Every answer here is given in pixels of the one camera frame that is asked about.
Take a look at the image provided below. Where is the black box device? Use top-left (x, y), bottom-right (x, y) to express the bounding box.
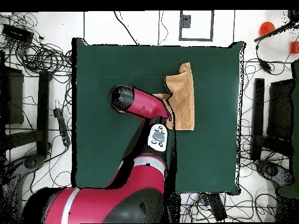
top-left (2, 24), bottom-right (34, 44)

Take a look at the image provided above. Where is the black oblong device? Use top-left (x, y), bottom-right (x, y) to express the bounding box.
top-left (206, 192), bottom-right (228, 222)

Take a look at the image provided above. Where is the black thin rod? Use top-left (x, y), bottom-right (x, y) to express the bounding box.
top-left (253, 22), bottom-right (299, 43)

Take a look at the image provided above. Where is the tan terry towel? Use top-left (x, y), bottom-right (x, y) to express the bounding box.
top-left (152, 62), bottom-right (195, 131)

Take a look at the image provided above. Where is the black power strip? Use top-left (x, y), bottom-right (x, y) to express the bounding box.
top-left (53, 108), bottom-right (71, 147)

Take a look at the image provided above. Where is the thin black cable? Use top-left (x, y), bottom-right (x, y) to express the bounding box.
top-left (158, 10), bottom-right (169, 46)

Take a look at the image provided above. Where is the black flat panel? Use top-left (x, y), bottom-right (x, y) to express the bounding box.
top-left (267, 79), bottom-right (295, 141)
top-left (0, 66), bottom-right (25, 125)

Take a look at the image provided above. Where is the grey chair base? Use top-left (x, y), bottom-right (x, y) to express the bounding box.
top-left (255, 159), bottom-right (294, 187)
top-left (0, 153), bottom-right (45, 223)

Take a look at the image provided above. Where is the black cross beam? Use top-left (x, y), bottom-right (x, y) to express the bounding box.
top-left (4, 129), bottom-right (44, 150)

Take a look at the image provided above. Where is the dark green table cloth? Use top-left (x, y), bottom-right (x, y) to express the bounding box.
top-left (71, 37), bottom-right (246, 197)

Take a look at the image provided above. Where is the black long cable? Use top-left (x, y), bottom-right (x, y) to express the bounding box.
top-left (113, 10), bottom-right (140, 46)

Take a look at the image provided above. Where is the black flat bar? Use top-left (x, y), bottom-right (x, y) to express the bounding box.
top-left (251, 78), bottom-right (265, 160)
top-left (36, 71), bottom-right (51, 156)

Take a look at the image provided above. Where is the tangle of black cables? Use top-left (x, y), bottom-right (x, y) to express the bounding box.
top-left (13, 40), bottom-right (73, 76)

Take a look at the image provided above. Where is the grey square frame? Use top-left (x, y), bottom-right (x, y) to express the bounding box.
top-left (179, 10), bottom-right (214, 42)

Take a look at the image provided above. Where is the black power adapter with cable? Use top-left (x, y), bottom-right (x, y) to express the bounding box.
top-left (255, 44), bottom-right (274, 74)

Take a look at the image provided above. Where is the dark grey square patch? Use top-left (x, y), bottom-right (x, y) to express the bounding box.
top-left (179, 14), bottom-right (192, 29)

